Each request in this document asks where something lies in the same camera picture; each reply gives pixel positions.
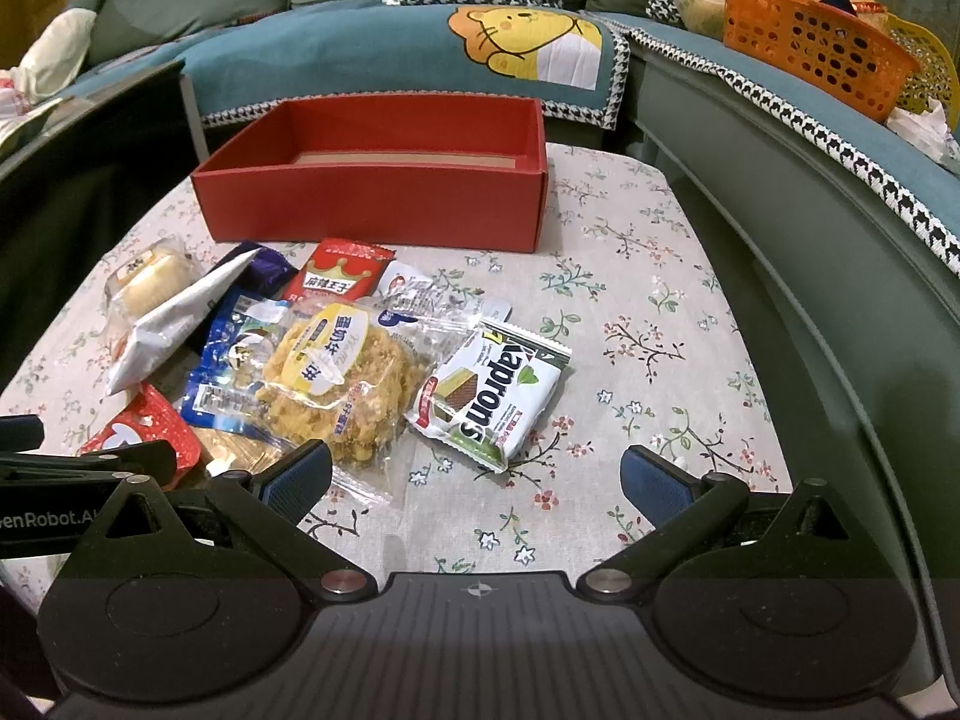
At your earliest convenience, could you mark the red white small packet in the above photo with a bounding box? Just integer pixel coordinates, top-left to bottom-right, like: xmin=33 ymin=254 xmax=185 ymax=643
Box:
xmin=78 ymin=383 xmax=202 ymax=489

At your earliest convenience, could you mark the blue white candy packet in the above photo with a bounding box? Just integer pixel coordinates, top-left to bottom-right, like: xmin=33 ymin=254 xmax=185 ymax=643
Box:
xmin=181 ymin=289 xmax=290 ymax=444

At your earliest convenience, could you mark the white silver snack packet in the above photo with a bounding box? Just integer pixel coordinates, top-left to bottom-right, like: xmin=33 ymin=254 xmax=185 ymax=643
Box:
xmin=104 ymin=247 xmax=259 ymax=397

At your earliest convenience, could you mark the clear bag yellow crispy snack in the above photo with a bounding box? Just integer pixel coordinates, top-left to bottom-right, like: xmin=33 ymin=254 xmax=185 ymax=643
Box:
xmin=256 ymin=296 xmax=478 ymax=504

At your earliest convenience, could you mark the clear bun pastry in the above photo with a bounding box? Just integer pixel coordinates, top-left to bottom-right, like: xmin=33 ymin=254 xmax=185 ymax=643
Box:
xmin=104 ymin=236 xmax=202 ymax=320

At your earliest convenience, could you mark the green white wafer packet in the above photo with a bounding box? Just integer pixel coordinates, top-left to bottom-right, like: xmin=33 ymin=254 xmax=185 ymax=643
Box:
xmin=407 ymin=317 xmax=571 ymax=473

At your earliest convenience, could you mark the red crown snack packet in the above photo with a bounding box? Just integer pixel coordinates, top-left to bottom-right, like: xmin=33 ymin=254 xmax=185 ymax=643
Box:
xmin=283 ymin=238 xmax=395 ymax=302

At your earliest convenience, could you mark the gold brown snack packet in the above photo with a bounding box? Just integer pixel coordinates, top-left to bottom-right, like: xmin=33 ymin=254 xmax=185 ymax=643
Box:
xmin=192 ymin=427 xmax=291 ymax=476

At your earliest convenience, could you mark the dark blue wafer biscuit packet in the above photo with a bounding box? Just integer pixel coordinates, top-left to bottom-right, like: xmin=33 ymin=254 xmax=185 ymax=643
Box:
xmin=215 ymin=241 xmax=299 ymax=298

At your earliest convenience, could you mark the floral tablecloth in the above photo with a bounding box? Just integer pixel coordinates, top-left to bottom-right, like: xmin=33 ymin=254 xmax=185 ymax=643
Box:
xmin=0 ymin=140 xmax=796 ymax=616

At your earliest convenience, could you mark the dark side table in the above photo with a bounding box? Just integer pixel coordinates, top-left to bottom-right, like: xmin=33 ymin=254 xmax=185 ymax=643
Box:
xmin=2 ymin=60 xmax=206 ymax=382

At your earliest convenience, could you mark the green sofa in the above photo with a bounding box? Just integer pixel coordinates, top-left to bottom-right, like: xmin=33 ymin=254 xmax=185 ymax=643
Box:
xmin=62 ymin=0 xmax=960 ymax=691

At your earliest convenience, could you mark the cream white pillow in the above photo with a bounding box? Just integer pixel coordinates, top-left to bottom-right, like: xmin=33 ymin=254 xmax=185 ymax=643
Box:
xmin=2 ymin=8 xmax=98 ymax=104

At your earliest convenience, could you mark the red cardboard box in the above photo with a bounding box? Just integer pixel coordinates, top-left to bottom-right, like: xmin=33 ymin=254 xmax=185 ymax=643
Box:
xmin=192 ymin=93 xmax=548 ymax=252

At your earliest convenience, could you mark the teal houndstooth armrest cover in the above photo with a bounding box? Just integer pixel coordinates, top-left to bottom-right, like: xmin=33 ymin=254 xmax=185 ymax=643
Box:
xmin=613 ymin=15 xmax=958 ymax=271

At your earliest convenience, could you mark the teal lion sofa cover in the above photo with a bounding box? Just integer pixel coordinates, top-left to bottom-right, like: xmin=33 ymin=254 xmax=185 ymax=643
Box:
xmin=70 ymin=0 xmax=630 ymax=130

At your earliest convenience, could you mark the orange plastic basket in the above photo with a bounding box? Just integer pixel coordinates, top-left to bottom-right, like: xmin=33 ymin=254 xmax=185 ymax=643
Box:
xmin=722 ymin=0 xmax=919 ymax=122

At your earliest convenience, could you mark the yellow plastic basket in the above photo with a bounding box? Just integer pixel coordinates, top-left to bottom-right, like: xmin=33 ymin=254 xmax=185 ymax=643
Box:
xmin=887 ymin=13 xmax=958 ymax=128

